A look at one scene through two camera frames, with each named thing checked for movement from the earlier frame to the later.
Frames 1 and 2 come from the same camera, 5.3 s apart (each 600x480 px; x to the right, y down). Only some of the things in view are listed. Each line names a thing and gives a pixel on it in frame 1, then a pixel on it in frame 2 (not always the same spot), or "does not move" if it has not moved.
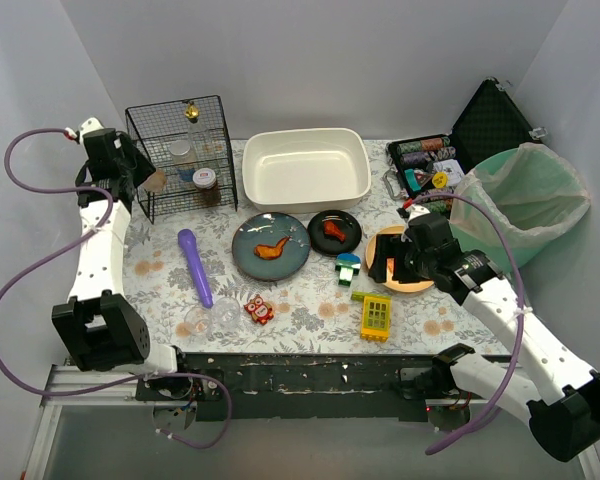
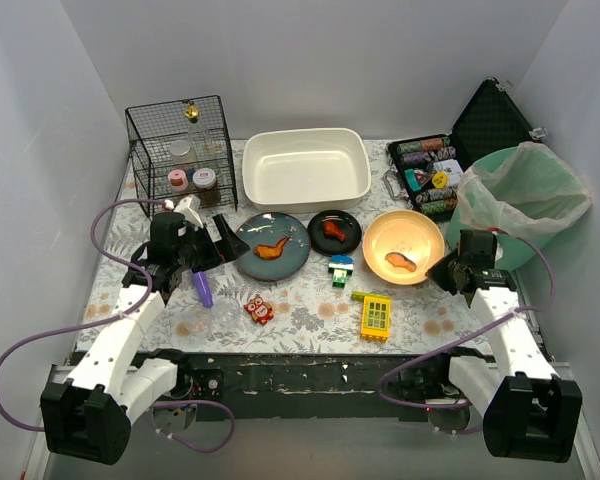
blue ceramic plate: x=267 y=229 does not move
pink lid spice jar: x=156 y=181 -> x=178 y=180
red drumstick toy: x=331 y=229 does not move
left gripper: x=131 y=163 -> x=208 y=248
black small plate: x=334 y=232 does not move
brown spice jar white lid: x=207 y=188 does not move
